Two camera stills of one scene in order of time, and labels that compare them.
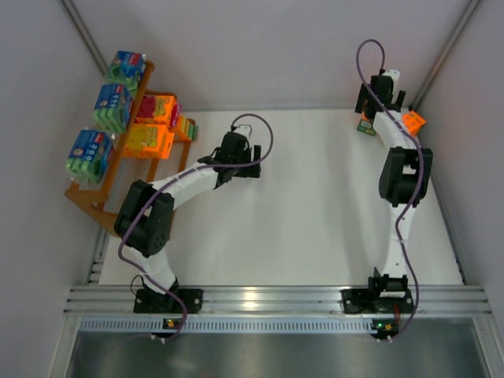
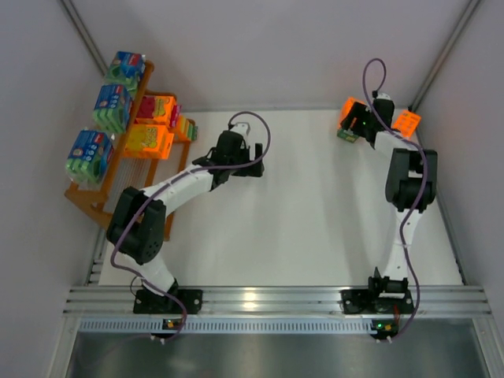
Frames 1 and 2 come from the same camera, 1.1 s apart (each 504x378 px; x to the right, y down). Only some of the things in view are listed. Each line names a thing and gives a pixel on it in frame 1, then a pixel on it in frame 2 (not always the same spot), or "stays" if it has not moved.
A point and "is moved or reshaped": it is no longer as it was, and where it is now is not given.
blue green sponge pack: [113, 107] stays
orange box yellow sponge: [149, 140] stays
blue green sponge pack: [127, 68] stays
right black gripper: [365, 99] → [355, 123]
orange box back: [366, 125] is moved or reshaped
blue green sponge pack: [90, 156] stays
